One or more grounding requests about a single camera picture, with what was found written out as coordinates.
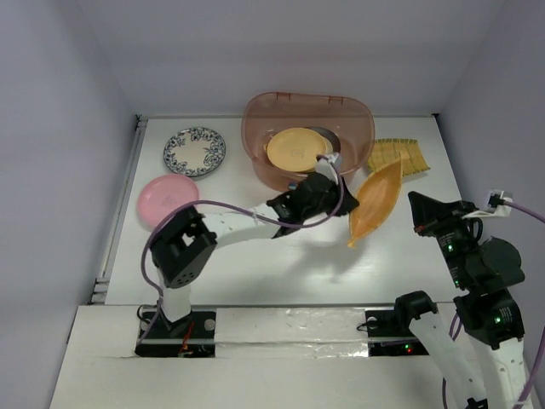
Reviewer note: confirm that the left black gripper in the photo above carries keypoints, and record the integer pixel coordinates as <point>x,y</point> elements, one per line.
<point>347,204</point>

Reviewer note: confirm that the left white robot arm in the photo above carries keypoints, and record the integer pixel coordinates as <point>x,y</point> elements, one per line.
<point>180,246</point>

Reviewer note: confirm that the blue floral ceramic plate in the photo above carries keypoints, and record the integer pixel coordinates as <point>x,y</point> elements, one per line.
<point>194,152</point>

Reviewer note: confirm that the metal side rail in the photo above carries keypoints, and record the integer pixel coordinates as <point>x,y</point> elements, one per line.
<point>102,280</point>

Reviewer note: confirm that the boat shaped woven plate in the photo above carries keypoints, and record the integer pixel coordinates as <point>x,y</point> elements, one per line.
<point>377,198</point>

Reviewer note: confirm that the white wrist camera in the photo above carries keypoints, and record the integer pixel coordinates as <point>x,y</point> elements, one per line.
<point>328,165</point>
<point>496,206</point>

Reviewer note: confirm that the round orange plastic plate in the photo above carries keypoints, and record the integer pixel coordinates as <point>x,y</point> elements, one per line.
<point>297,149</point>

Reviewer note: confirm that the rectangular green bamboo tray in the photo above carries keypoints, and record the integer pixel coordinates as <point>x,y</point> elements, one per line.
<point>385,151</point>

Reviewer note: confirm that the pink plastic plate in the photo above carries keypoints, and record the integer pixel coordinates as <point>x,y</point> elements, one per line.
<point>162,195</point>

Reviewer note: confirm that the dark rimmed cream plate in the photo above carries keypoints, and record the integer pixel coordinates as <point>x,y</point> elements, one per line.
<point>332,141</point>

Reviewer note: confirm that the translucent pink plastic bin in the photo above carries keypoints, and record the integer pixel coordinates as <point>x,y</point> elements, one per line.
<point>271,112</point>

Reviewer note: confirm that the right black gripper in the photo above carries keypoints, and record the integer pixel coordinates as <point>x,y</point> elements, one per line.
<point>428,214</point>

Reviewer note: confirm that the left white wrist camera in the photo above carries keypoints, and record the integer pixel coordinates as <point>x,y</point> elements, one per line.
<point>328,165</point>

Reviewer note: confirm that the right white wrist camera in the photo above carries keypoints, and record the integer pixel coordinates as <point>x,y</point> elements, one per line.
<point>496,206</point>

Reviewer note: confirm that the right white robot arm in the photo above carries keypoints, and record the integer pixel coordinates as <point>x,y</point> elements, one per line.
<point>491,318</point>

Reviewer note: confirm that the white foam front panel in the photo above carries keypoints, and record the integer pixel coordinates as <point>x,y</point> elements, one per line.
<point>290,333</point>

